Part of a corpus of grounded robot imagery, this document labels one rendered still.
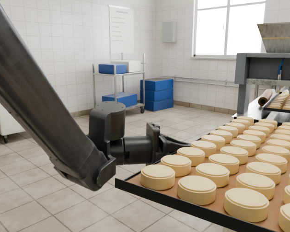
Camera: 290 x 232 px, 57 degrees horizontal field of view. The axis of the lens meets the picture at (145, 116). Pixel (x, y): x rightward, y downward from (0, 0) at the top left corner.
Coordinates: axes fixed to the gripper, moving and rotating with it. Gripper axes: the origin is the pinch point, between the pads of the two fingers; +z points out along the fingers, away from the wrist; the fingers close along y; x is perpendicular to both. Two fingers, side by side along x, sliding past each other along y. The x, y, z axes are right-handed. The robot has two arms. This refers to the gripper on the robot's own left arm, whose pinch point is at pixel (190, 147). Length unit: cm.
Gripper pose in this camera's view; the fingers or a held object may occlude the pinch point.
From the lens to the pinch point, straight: 58.4
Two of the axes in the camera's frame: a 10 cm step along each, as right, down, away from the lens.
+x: 2.0, 2.2, -9.6
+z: 9.8, -0.2, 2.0
